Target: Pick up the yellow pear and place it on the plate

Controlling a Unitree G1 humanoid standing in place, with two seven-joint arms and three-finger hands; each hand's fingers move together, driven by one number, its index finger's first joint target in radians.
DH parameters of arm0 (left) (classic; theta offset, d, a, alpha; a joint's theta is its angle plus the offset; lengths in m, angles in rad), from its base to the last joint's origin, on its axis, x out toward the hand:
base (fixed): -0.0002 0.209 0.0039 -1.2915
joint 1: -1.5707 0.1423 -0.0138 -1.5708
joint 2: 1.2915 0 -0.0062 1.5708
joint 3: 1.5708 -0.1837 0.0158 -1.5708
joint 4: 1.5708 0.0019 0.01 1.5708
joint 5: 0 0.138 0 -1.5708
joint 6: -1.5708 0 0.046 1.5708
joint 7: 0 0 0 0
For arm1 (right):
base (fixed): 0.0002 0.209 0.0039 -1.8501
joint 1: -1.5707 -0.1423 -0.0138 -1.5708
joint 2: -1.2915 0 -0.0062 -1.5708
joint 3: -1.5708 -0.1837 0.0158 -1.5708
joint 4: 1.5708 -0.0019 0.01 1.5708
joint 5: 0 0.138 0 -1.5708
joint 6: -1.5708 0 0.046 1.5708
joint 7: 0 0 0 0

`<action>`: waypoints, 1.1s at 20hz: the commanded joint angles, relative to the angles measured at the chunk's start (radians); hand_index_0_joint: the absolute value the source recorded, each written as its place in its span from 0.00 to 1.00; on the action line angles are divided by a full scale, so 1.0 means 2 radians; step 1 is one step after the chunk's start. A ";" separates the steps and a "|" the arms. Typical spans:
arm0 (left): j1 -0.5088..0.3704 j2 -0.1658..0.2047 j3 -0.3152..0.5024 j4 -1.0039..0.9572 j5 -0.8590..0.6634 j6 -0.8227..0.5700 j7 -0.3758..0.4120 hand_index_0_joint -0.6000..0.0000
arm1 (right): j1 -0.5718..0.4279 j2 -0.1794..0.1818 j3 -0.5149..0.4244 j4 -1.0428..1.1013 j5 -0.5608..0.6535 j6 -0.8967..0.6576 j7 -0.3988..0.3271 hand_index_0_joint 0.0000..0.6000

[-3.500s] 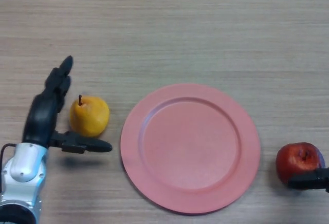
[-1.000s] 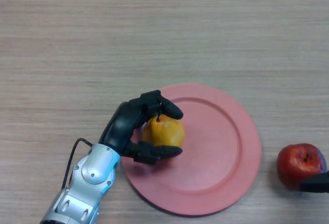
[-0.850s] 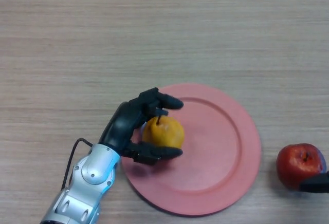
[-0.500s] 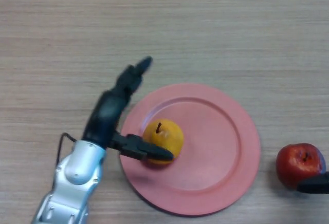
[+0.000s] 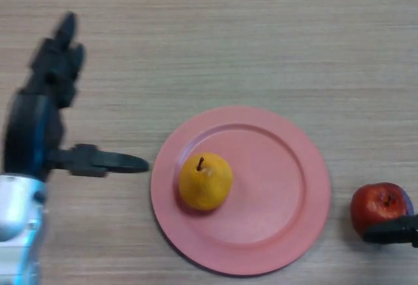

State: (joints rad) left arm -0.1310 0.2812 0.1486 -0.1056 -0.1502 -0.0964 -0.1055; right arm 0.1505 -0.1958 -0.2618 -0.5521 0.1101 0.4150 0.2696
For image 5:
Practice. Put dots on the yellow pear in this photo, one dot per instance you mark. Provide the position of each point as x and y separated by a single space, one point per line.
205 183

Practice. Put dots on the red apple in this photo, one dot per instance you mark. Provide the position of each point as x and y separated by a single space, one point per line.
370 205

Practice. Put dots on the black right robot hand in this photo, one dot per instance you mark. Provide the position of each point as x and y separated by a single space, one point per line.
395 231

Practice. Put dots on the pink round plate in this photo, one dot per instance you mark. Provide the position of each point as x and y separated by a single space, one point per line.
271 193

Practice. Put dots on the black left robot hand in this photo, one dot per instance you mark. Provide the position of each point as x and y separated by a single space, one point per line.
29 128

